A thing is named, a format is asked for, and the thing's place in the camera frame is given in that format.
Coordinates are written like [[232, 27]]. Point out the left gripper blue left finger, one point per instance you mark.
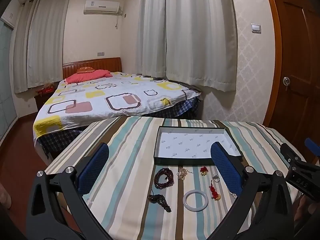
[[90, 167]]

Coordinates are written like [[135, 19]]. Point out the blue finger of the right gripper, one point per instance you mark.
[[312, 146]]

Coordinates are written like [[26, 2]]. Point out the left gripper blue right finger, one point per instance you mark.
[[228, 166]]

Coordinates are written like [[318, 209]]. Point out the small red gold charm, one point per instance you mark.
[[203, 171]]

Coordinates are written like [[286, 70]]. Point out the red knot gold pendant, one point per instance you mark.
[[215, 195]]

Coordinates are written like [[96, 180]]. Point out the white jade bangle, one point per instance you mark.
[[195, 200]]

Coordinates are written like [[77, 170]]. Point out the right hand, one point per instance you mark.
[[306, 207]]

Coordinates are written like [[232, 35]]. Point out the wooden door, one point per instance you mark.
[[295, 112]]

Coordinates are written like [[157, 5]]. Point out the green shallow tray box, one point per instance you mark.
[[190, 146]]

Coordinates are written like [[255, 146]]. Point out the striped tablecloth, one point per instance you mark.
[[124, 199]]

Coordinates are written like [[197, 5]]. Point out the patterned white bed quilt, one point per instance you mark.
[[80, 104]]

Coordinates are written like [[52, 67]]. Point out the silver door knob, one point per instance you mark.
[[286, 82]]

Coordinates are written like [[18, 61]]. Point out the dark wooden nightstand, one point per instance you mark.
[[43, 94]]

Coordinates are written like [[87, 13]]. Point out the pink red pillow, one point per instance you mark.
[[82, 77]]

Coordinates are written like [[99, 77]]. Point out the orange embroidered cushion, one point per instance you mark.
[[84, 70]]

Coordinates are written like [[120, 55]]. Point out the wooden headboard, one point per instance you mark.
[[112, 64]]

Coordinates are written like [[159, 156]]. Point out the left grey curtain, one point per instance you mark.
[[38, 46]]

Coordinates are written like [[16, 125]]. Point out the grey curtain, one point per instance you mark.
[[38, 46], [188, 41]]

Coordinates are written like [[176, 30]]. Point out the right grey curtain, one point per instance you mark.
[[188, 41]]

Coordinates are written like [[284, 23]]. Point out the white air conditioner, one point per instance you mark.
[[101, 7]]

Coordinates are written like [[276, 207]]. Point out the wall light switch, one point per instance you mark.
[[256, 28]]

